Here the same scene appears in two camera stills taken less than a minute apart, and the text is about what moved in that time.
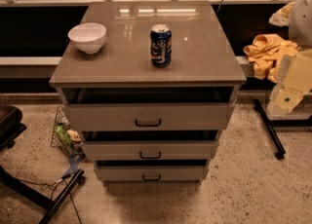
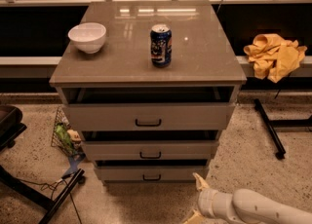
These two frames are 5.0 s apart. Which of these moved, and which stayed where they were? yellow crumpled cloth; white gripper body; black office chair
Moved: white gripper body
Stayed: black office chair; yellow crumpled cloth
